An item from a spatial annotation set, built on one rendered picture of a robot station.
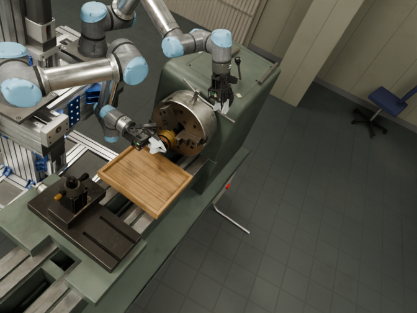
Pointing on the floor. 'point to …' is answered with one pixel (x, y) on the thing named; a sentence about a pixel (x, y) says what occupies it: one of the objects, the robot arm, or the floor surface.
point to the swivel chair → (395, 108)
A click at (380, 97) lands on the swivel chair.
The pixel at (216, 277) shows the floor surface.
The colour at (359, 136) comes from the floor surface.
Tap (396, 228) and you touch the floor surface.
